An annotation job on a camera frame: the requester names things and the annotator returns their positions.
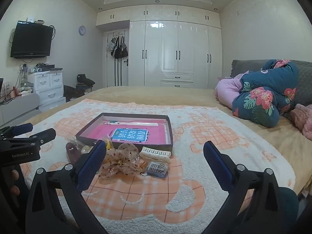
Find blue box of hairpins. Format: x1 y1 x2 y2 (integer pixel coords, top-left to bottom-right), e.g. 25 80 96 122
146 161 168 178

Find pink plush cloth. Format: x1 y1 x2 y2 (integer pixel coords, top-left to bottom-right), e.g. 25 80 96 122
290 104 312 141

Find shallow brown cardboard box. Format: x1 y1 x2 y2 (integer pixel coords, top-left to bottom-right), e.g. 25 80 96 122
75 113 174 153

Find person's left hand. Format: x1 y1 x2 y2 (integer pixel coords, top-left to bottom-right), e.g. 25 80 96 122
10 169 21 197

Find grey bench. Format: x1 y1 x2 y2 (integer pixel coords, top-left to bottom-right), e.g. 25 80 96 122
0 93 42 125

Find bed with tan bedspread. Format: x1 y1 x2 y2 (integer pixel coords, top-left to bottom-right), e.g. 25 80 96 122
15 86 312 200

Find blue floral quilt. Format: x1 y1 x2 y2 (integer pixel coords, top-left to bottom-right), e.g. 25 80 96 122
232 59 300 129

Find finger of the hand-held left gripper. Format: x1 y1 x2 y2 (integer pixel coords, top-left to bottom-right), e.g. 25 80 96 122
0 123 34 139
4 128 57 150

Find white drawer cabinet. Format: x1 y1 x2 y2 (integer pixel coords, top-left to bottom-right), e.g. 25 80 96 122
27 71 67 113

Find pile of dark clothes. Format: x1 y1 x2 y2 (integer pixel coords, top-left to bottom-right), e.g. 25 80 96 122
75 74 96 88

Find white hair claw clip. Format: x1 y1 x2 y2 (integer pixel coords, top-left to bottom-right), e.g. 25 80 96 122
139 147 171 163

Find peach and white blanket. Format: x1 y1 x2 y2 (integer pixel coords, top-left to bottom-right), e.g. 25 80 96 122
15 99 295 234

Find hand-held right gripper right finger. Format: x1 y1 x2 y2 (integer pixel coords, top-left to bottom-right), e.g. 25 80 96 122
202 141 297 234

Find black device on cabinet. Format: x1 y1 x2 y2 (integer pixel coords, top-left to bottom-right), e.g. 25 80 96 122
36 63 63 73

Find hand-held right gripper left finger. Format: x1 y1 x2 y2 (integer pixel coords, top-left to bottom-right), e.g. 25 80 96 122
25 140 108 234

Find black wall television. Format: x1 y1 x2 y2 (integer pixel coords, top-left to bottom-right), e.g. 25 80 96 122
10 21 54 59

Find sheer dotted bow hair tie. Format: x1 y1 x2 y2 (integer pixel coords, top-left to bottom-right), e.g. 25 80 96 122
98 143 142 179

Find pink quilt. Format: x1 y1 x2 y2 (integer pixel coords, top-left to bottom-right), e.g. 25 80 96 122
215 71 250 109

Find hanging bags on door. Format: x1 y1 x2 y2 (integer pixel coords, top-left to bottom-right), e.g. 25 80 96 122
107 35 129 59

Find white door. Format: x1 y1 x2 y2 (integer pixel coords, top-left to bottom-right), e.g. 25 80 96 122
104 30 130 87

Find white glossy wardrobe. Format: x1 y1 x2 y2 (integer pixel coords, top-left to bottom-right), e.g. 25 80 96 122
96 4 223 90

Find brown hair clip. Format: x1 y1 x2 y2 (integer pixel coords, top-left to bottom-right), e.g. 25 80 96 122
66 142 82 164

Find pink book with blue label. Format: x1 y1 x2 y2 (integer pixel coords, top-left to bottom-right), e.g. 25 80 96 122
86 122 169 146

